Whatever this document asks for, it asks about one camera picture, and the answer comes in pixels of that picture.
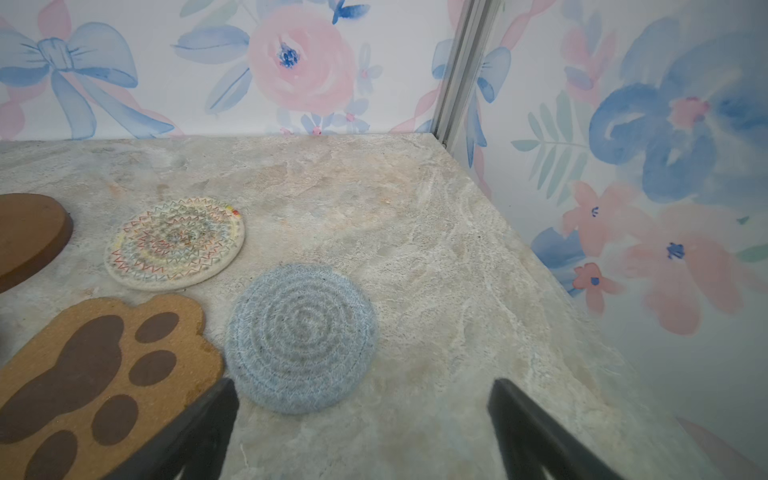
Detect plain brown wooden coaster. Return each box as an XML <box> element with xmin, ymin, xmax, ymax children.
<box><xmin>1</xmin><ymin>193</ymin><xmax>74</xmax><ymax>292</ymax></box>

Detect grey-blue woven round coaster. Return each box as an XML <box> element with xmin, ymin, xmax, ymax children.
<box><xmin>225</xmin><ymin>264</ymin><xmax>378</xmax><ymax>415</ymax></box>

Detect multicolour stitched round coaster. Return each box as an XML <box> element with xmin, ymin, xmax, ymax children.
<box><xmin>104</xmin><ymin>197</ymin><xmax>246</xmax><ymax>292</ymax></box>

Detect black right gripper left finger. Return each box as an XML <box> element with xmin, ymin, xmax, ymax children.
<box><xmin>106</xmin><ymin>378</ymin><xmax>239</xmax><ymax>479</ymax></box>

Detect cork paw print coaster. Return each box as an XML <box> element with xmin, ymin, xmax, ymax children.
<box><xmin>1</xmin><ymin>294</ymin><xmax>223</xmax><ymax>479</ymax></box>

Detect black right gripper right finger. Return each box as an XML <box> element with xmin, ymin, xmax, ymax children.
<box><xmin>487</xmin><ymin>378</ymin><xmax>620</xmax><ymax>479</ymax></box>

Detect aluminium right corner post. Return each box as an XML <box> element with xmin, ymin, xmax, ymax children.
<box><xmin>431</xmin><ymin>0</ymin><xmax>503</xmax><ymax>149</ymax></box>

